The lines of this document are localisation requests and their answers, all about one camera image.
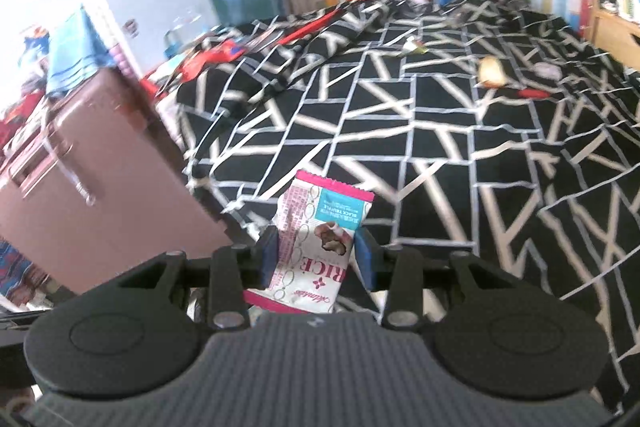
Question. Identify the silver green snack wrapper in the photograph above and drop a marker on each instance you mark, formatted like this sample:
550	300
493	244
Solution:
414	47

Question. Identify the red wrapper strip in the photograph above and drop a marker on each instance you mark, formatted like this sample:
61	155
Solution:
534	93

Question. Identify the red plastic bag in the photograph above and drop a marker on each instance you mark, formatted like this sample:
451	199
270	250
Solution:
210	57

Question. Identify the wooden box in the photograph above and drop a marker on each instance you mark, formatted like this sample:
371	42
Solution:
615	37

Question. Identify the blue cloth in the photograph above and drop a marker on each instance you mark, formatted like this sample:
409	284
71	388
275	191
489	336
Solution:
75	52

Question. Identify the round cracker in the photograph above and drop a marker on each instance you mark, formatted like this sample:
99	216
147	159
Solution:
492	72

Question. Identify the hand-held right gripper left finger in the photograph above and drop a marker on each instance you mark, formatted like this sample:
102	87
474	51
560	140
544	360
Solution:
267	257

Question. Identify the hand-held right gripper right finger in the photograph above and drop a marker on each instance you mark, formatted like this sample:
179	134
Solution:
365	262

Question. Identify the black white patterned blanket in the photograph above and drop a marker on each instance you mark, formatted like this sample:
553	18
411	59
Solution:
425	147

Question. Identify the clear plastic bottle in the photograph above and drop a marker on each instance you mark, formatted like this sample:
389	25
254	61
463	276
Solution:
172	42

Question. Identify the pink snack packet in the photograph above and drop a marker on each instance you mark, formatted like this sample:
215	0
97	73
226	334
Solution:
310	227

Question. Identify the pink suitcase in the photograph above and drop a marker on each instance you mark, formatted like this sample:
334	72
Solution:
100	187

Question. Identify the red cloth strip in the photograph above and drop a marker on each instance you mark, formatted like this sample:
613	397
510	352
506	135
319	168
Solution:
310	27

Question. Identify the crumpled white tissue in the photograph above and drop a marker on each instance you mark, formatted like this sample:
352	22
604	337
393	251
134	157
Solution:
547	70

